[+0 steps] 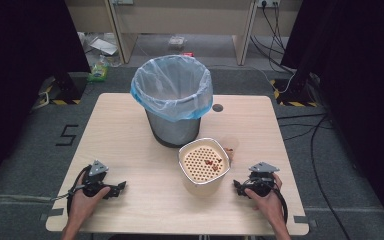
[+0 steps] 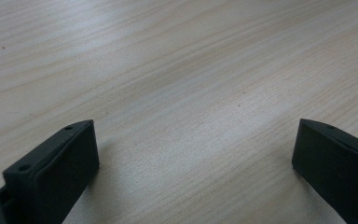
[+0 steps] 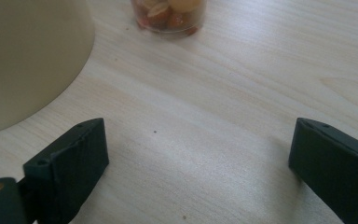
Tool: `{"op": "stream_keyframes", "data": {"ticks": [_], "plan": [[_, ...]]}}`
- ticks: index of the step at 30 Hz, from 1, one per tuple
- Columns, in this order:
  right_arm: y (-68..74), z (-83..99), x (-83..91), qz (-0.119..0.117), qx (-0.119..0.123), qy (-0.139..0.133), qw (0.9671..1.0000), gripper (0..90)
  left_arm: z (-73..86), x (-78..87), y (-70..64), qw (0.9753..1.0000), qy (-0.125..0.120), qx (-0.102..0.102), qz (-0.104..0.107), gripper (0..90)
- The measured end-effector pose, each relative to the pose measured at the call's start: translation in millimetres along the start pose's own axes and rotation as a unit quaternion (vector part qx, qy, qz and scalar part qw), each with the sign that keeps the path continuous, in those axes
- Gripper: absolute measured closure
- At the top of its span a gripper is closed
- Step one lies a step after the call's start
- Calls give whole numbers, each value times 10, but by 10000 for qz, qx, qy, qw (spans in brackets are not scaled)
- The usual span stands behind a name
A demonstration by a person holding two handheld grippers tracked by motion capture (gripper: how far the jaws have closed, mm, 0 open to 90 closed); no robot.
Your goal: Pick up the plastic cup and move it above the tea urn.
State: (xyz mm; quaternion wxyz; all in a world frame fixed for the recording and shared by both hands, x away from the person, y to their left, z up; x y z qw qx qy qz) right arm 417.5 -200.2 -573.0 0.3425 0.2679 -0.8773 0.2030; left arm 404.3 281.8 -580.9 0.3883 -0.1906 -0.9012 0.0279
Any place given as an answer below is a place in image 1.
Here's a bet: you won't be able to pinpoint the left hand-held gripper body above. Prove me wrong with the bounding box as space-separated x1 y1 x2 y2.
80 159 118 200

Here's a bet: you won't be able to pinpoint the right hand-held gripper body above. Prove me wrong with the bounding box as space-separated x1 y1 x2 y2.
243 161 281 198

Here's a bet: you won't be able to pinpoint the brown food scraps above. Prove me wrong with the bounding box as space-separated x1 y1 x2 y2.
203 157 224 172

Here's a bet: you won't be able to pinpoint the beige container with strainer insert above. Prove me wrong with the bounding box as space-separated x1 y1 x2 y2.
178 137 232 198

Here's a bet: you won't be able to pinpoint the grey trash can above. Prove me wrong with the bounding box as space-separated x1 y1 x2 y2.
145 108 202 149

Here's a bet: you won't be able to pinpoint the blue plastic bin liner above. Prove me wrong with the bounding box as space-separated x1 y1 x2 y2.
130 54 215 123

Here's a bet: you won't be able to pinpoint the person's right hand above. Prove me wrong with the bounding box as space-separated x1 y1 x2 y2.
244 173 284 225

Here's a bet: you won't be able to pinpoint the person's left hand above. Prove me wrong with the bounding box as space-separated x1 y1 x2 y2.
68 173 112 224

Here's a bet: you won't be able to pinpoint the brown food scrap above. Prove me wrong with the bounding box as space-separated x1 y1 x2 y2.
223 147 235 164

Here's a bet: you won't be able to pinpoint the black stand base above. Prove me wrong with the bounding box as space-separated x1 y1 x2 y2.
269 73 319 108
38 71 89 106

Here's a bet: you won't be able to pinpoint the green packet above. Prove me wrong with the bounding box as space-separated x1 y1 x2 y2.
86 54 111 84

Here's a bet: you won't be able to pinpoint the dark curtain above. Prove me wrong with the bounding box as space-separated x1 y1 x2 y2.
280 0 384 236
0 0 92 198

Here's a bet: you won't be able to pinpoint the white paper sheet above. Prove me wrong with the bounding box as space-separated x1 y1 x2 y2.
89 36 119 57

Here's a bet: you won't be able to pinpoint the clear plastic box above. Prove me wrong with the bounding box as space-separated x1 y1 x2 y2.
167 35 187 48

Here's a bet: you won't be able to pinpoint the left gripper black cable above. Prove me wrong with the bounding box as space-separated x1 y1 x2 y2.
65 165 92 216

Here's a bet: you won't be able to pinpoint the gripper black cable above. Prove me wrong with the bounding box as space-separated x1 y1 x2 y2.
65 165 92 216
272 186 290 224

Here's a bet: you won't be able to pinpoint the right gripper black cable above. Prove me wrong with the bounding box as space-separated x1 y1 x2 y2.
272 186 290 224

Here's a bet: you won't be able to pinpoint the black floor cable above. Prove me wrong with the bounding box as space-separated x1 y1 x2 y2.
276 112 352 240

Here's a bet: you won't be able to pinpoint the white floor cable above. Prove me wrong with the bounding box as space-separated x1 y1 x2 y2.
209 63 297 95

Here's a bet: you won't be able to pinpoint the black cables from outlet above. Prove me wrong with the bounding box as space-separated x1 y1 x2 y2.
249 2 296 75

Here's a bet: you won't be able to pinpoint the white wall power outlet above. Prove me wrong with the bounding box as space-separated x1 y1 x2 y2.
256 0 281 9

